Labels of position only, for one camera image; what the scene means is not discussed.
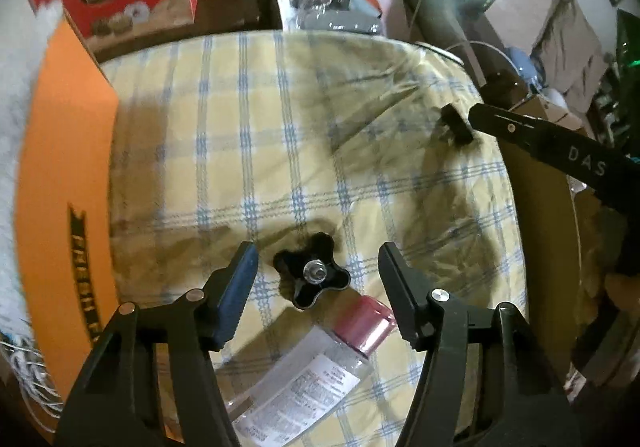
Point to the orange and grey packet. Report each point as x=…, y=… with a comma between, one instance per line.
x=372, y=7

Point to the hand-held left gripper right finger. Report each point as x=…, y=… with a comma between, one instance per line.
x=395, y=277

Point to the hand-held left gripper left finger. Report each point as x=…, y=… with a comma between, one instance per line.
x=239, y=289

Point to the white curtain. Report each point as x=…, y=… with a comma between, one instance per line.
x=12, y=152

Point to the yellow checked bedsheet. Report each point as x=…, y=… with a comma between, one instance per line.
x=310, y=127

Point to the person's right hand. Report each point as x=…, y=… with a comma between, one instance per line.
x=625, y=292

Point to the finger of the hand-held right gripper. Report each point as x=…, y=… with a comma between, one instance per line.
x=457, y=124
x=510, y=127

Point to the open cardboard box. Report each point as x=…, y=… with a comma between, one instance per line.
x=545, y=237

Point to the orange cardboard box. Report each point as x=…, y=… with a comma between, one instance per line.
x=65, y=152

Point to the clear bottle with pink cap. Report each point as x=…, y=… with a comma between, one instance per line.
x=310, y=377

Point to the black star knob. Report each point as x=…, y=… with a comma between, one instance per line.
x=300, y=277

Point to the stack of beige boxes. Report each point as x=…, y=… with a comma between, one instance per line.
x=555, y=22

